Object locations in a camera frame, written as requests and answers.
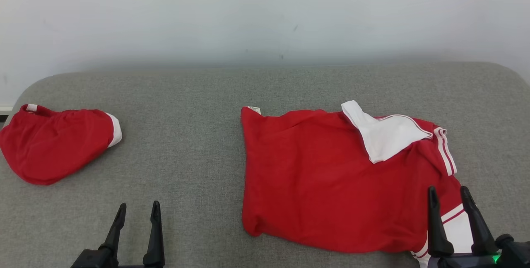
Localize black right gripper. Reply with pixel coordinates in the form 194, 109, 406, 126
426, 186, 502, 268

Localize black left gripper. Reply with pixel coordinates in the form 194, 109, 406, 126
70, 200, 166, 268

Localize red basketball jersey white trim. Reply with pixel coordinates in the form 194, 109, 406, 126
0, 103, 123, 186

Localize red shorts white striped panels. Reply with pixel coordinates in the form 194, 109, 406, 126
240, 100, 475, 268

